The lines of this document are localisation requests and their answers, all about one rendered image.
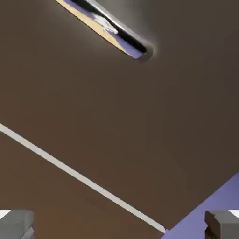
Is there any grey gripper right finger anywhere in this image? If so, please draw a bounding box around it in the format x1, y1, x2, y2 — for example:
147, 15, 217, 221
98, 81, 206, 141
204, 209, 239, 239

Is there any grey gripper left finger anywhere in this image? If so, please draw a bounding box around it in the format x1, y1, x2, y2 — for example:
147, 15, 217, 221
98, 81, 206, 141
0, 209, 35, 239

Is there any brown plain drawer front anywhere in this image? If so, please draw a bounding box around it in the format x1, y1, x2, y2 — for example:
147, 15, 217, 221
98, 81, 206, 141
0, 131, 165, 239

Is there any brown wooden cabinet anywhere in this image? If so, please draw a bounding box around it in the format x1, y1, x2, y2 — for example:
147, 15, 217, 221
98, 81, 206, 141
0, 0, 239, 239

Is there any brown drawer front with handle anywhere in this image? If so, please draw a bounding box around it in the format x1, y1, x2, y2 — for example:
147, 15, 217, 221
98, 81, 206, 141
0, 0, 239, 229

